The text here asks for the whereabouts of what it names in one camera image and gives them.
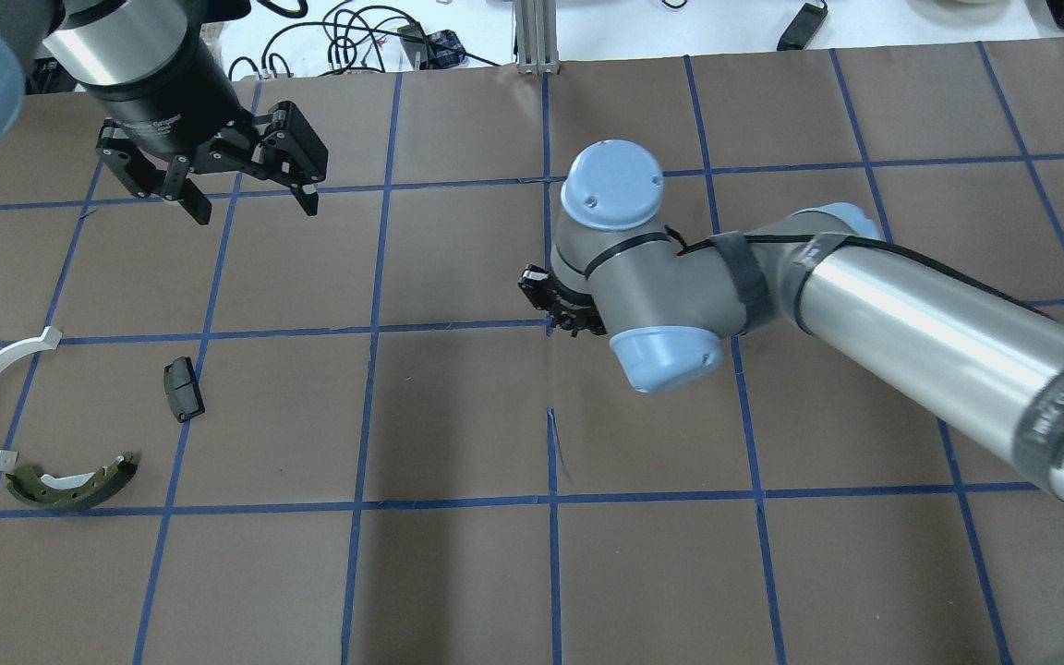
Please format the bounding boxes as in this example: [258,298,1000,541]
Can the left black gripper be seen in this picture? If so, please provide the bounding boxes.
[85,37,329,225]

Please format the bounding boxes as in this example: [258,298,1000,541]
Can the aluminium frame post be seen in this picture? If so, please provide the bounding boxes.
[512,0,559,76]

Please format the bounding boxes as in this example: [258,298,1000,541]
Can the black brake pad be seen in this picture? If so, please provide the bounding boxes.
[162,358,206,422]

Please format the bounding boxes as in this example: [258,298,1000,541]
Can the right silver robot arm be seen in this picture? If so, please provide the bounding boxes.
[518,139,1064,502]

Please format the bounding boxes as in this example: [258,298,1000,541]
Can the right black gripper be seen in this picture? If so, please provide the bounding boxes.
[517,264,606,337]

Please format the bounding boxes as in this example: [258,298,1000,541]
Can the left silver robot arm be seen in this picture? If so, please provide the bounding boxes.
[0,1,329,225]

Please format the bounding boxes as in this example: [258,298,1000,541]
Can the black power adapter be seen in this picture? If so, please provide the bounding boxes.
[776,1,830,52]

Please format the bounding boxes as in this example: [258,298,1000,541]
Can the green brake shoe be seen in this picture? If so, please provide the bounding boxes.
[5,452,140,514]

